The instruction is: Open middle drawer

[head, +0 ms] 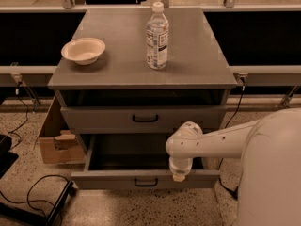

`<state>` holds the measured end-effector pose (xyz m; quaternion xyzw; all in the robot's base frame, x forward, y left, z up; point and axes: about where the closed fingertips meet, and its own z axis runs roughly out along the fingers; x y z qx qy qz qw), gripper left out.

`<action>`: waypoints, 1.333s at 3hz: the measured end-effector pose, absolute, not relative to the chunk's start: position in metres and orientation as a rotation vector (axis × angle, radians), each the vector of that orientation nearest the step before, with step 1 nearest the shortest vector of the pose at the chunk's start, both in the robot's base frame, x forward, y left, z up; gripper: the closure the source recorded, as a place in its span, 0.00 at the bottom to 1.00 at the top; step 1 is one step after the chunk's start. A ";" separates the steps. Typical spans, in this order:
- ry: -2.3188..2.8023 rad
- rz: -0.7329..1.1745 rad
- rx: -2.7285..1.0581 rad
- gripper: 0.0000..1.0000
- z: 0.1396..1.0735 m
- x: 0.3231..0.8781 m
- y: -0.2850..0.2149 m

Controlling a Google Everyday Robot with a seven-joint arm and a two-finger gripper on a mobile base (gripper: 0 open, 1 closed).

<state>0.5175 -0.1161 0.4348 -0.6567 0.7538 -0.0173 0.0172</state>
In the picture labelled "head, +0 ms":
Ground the black wall cable left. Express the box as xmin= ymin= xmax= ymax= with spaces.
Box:
xmin=7 ymin=80 xmax=30 ymax=149

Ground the clear plastic water bottle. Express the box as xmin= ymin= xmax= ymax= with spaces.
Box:
xmin=146 ymin=2 xmax=169 ymax=70

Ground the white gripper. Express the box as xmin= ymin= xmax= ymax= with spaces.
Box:
xmin=169 ymin=157 xmax=193 ymax=183

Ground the white bowl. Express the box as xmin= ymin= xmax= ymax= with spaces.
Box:
xmin=61 ymin=38 xmax=105 ymax=65

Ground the black stand base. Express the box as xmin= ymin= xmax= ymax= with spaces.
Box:
xmin=0 ymin=180 xmax=75 ymax=226

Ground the black power cable right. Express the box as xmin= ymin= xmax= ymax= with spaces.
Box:
xmin=217 ymin=78 xmax=246 ymax=201

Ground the grey drawer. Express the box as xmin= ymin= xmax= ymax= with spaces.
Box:
xmin=71 ymin=134 xmax=219 ymax=190
xmin=61 ymin=105 xmax=226 ymax=134

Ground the grey drawer cabinet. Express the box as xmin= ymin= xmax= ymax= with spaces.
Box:
xmin=47 ymin=7 xmax=238 ymax=174

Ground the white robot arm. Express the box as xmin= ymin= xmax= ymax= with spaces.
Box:
xmin=166 ymin=108 xmax=301 ymax=226

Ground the black cable left floor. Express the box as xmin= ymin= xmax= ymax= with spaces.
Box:
xmin=0 ymin=174 xmax=71 ymax=226

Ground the brown cardboard box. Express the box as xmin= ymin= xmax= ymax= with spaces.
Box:
xmin=38 ymin=97 xmax=85 ymax=164

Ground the grey top drawer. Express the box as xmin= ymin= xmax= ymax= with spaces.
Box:
xmin=61 ymin=105 xmax=226 ymax=134

